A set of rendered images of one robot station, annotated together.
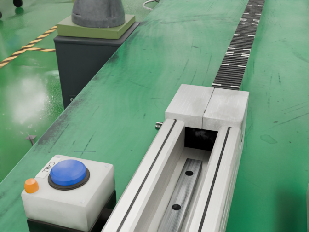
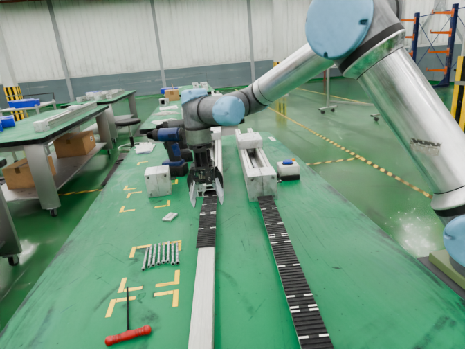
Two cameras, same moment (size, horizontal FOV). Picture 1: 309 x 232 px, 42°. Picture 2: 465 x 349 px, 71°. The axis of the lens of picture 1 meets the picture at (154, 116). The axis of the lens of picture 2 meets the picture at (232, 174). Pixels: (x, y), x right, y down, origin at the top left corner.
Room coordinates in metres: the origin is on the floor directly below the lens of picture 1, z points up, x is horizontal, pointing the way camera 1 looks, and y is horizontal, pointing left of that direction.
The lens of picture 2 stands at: (1.50, -0.52, 1.25)
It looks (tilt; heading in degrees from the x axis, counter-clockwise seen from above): 19 degrees down; 162
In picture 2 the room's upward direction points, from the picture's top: 5 degrees counter-clockwise
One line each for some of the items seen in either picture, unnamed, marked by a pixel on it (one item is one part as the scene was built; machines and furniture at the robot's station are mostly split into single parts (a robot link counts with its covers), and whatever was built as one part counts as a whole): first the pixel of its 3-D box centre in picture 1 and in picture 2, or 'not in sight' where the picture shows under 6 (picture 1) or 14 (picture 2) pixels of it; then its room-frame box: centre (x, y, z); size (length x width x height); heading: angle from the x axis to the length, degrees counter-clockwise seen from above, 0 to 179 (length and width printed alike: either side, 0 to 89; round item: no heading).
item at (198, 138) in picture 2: not in sight; (200, 136); (0.58, -0.30, 1.06); 0.08 x 0.08 x 0.05
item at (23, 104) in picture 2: not in sight; (36, 127); (-4.70, -1.79, 0.50); 1.03 x 0.55 x 1.01; 172
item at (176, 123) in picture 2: not in sight; (172, 141); (-0.16, -0.27, 0.89); 0.20 x 0.08 x 0.22; 84
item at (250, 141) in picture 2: not in sight; (249, 142); (0.06, 0.06, 0.87); 0.16 x 0.11 x 0.07; 162
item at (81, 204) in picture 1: (78, 197); (286, 170); (0.36, 0.09, 0.81); 0.10 x 0.08 x 0.06; 72
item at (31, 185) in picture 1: (31, 184); not in sight; (0.35, 0.14, 0.85); 0.01 x 0.01 x 0.01
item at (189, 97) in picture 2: not in sight; (196, 109); (0.58, -0.30, 1.13); 0.09 x 0.08 x 0.11; 27
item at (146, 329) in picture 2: not in sight; (127, 309); (0.90, -0.57, 0.79); 0.16 x 0.08 x 0.02; 178
